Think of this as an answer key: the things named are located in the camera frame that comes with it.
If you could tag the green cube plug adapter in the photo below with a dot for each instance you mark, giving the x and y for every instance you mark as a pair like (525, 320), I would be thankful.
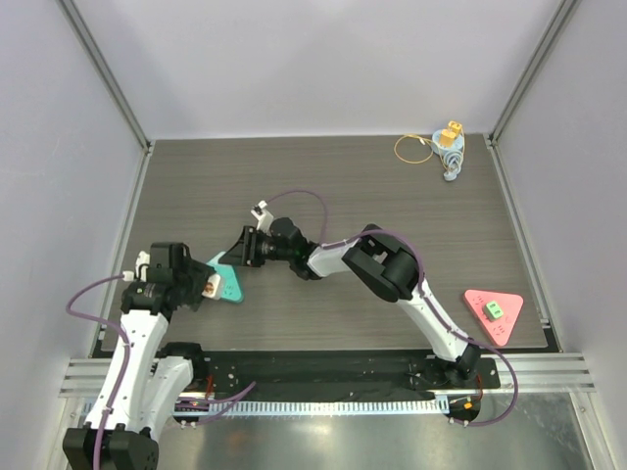
(493, 311)

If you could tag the light blue cable holder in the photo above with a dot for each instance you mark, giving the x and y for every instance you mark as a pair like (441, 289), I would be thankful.
(451, 158)

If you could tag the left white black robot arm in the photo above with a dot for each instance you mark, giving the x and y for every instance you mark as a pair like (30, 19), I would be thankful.
(145, 377)

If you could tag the teal triangular power socket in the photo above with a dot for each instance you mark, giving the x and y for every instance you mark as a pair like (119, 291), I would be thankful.
(232, 291)

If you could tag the pink triangular power socket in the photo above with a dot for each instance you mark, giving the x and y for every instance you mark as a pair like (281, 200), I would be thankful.
(499, 332)

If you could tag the aluminium frame rail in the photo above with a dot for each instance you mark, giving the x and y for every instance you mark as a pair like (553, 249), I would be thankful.
(551, 372)

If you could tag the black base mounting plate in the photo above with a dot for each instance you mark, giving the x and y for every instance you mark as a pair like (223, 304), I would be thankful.
(418, 370)

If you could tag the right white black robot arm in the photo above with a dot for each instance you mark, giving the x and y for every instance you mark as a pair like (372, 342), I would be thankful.
(386, 265)

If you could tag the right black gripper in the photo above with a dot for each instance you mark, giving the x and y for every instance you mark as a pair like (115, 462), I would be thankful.
(249, 246)

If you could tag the slotted cable duct strip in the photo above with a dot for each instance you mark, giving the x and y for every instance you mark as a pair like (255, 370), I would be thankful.
(439, 405)

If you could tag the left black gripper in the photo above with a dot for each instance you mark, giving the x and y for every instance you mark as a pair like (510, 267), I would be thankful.
(198, 272)

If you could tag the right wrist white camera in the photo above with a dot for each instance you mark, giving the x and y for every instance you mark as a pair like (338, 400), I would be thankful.
(262, 215)

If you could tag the yellow connector block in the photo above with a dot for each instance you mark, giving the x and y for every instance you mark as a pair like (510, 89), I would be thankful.
(450, 134)

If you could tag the white cube plug adapter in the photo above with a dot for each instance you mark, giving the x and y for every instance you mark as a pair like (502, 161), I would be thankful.
(214, 287)

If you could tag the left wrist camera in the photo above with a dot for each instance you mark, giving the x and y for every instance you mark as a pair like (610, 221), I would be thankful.
(142, 263)

